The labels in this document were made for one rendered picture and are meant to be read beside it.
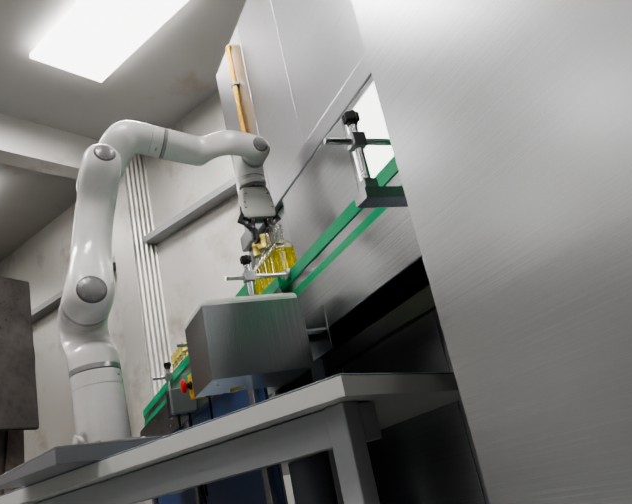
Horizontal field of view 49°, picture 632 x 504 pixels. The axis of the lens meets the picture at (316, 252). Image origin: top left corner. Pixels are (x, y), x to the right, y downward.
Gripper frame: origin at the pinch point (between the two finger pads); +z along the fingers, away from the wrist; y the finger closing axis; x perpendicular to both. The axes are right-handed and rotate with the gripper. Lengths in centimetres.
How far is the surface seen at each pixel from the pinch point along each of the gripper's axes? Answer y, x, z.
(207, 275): -91, -371, -126
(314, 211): -12.3, 12.4, -1.5
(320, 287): 6, 43, 32
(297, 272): 3.9, 28.0, 22.4
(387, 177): 4, 77, 23
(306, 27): -15, 28, -54
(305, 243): -12.2, 2.0, 3.9
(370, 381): 18, 79, 60
